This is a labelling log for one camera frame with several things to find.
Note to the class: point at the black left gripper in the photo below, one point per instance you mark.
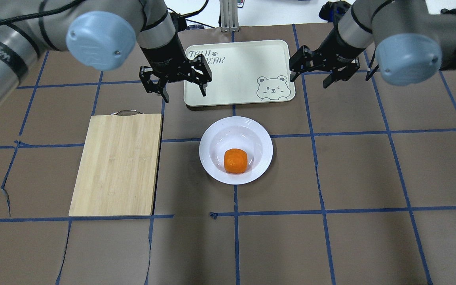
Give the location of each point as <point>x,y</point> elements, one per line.
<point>161,56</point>

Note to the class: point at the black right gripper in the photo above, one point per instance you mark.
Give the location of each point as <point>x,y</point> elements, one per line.
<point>335,48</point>

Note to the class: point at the white round plate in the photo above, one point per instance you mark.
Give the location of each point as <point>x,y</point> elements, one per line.
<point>236,132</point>

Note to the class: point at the orange fruit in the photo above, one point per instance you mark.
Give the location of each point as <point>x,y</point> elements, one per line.
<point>235,161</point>

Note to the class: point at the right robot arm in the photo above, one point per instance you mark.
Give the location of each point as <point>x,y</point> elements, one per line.
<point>411,45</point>

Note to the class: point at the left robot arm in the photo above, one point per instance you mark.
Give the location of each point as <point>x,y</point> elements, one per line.
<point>99,34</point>

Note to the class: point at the cream bear tray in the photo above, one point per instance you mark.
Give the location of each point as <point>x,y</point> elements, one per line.
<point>242,73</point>

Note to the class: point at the wooden cutting board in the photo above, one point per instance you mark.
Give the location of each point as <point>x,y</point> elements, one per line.
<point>117,174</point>

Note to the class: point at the aluminium frame post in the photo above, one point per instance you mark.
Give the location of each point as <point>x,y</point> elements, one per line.
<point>229,16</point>

